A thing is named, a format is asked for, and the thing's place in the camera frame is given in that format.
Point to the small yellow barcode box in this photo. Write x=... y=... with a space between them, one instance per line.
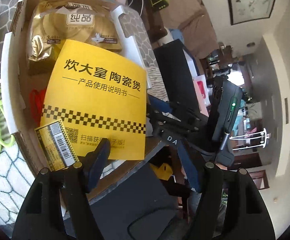
x=56 y=145

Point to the yellow instruction booklet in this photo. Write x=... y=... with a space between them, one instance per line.
x=98 y=94

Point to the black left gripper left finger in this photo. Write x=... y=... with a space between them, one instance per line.
x=57 y=207

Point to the black box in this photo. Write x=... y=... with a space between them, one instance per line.
x=179 y=70

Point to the brown sofa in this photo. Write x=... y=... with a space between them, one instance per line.
x=192 y=19

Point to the cardboard tray box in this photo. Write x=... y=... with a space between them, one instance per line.
x=74 y=72

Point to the gold tissue pack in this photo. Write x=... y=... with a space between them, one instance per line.
x=53 y=23

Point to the grey patterned blanket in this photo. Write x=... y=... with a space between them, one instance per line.
x=20 y=163

